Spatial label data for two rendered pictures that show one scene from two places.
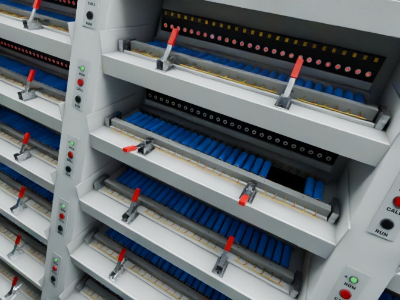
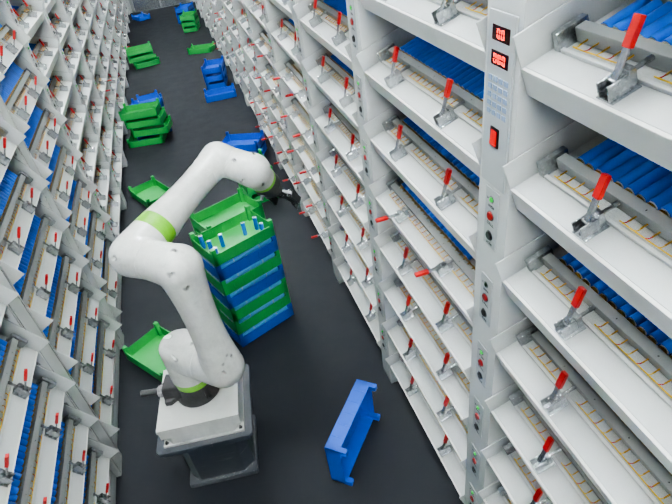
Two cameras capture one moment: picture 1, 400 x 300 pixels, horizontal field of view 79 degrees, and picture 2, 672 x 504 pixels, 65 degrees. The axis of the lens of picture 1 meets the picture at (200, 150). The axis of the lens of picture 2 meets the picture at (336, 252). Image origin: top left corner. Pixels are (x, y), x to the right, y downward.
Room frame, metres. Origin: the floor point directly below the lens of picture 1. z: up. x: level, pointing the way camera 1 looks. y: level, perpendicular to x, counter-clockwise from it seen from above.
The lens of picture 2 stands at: (-0.27, -0.85, 1.76)
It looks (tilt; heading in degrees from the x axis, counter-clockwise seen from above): 37 degrees down; 59
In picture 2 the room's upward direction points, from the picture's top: 9 degrees counter-clockwise
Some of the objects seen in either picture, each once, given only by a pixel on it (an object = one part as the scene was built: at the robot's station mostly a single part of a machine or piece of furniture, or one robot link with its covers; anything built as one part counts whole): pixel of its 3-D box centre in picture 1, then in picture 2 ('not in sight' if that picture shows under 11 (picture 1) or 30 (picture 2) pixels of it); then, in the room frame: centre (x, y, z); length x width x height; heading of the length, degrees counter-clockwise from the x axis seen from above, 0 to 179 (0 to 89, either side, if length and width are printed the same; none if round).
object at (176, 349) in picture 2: not in sight; (188, 359); (-0.10, 0.46, 0.52); 0.16 x 0.13 x 0.19; 117
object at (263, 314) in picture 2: not in sight; (252, 302); (0.35, 1.01, 0.12); 0.30 x 0.20 x 0.08; 4
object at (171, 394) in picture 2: not in sight; (180, 385); (-0.15, 0.50, 0.40); 0.26 x 0.15 x 0.06; 147
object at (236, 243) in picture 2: not in sight; (232, 234); (0.35, 1.01, 0.52); 0.30 x 0.20 x 0.08; 4
